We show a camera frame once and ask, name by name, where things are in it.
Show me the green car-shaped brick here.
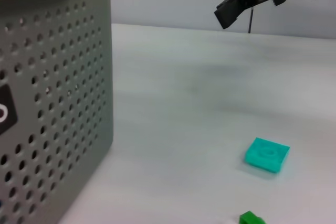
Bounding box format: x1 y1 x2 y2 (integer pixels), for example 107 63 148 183
239 210 266 224

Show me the grey perforated storage bin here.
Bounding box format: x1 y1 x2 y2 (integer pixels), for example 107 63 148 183
0 0 115 224

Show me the teal flat plate brick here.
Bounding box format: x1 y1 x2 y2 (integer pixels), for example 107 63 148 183
244 137 291 174

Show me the thin dark background cable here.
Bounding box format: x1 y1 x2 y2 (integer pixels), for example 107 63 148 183
247 7 254 34

